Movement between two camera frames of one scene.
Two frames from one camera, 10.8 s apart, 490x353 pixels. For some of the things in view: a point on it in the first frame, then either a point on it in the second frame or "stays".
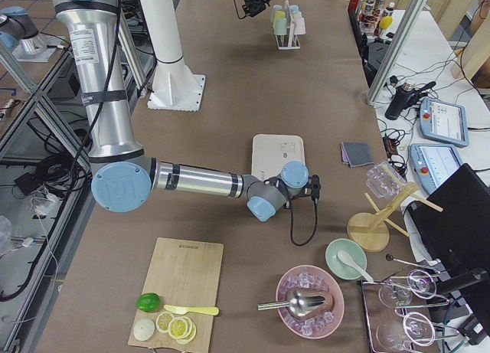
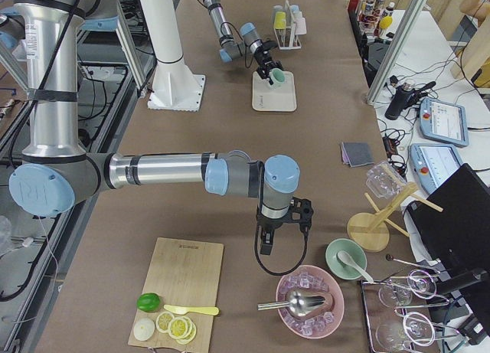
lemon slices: x=181 y=328 stays
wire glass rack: x=390 y=328 stays
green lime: x=148 y=302 stays
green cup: x=280 y=26 to x=278 y=77
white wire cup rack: x=292 y=41 stays
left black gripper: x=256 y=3 to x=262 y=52
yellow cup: x=279 y=14 stays
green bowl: x=337 y=266 stays
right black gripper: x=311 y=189 to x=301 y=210
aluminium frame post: x=415 y=10 stays
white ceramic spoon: x=344 y=257 stays
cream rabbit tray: x=270 y=152 to x=266 y=97
